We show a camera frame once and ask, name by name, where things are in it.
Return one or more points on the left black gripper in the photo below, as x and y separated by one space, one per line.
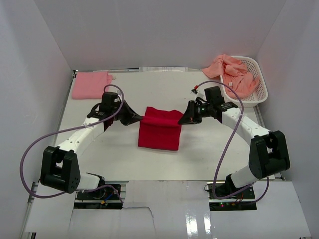
131 116

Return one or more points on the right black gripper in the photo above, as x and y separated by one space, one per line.
190 117

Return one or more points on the red t shirt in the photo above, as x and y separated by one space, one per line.
160 129

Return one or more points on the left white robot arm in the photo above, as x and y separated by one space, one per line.
60 168

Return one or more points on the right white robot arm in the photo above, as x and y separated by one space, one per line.
268 153

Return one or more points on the folded pink t shirt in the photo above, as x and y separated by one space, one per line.
90 85

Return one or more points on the salmon t shirt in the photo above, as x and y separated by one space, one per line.
235 74

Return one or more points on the white paper sheet rear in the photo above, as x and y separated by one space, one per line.
163 69

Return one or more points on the white plastic basket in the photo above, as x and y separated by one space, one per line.
259 95

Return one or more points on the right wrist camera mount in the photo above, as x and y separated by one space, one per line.
196 93

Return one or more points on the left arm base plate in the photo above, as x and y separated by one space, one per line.
103 199

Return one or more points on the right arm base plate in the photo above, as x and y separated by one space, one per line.
243 201

